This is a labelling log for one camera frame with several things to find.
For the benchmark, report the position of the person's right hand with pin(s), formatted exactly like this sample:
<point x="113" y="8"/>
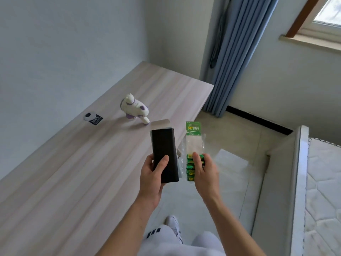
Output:
<point x="206" y="178"/>

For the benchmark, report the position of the person's left hand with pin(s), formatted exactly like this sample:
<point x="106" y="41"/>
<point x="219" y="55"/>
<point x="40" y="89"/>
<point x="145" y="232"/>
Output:
<point x="150" y="181"/>

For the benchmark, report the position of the person's left thumb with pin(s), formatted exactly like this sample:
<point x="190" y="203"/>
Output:
<point x="163" y="163"/>

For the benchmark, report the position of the person's right thumb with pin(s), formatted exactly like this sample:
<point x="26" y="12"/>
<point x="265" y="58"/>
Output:
<point x="197" y="163"/>

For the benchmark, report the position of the black rectangular box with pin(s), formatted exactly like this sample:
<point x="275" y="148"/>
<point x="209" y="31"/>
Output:
<point x="163" y="154"/>

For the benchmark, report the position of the green battery blister pack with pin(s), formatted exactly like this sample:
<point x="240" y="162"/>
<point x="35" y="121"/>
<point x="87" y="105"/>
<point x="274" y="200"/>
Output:
<point x="194" y="141"/>

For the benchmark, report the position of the person's right forearm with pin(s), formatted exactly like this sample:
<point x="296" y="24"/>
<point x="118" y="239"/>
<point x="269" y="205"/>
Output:
<point x="234" y="226"/>

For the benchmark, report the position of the person's left forearm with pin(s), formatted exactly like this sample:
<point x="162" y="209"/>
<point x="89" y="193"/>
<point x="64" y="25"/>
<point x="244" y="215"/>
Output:
<point x="125" y="226"/>

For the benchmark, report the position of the white purple toy gun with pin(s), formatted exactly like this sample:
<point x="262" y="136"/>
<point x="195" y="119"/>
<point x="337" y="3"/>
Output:
<point x="134" y="107"/>

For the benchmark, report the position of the person's white shoe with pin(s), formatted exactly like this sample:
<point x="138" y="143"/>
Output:
<point x="173" y="226"/>

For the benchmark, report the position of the black baseboard strip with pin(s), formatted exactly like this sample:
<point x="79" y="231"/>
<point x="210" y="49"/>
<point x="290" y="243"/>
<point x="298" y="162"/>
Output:
<point x="258" y="120"/>

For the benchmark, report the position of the person's white trousers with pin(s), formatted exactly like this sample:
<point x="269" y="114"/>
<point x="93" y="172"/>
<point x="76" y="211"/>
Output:
<point x="175" y="243"/>

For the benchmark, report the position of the small black white gadget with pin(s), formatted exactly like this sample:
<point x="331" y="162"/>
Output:
<point x="92" y="117"/>

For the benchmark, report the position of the blue curtain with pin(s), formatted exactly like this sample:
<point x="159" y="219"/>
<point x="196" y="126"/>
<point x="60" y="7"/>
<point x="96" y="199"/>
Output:
<point x="234" y="50"/>

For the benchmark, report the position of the white quilted mattress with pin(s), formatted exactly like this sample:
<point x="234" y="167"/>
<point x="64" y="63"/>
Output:
<point x="323" y="199"/>

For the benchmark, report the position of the window with brown frame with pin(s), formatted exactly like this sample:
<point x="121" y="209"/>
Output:
<point x="317" y="21"/>

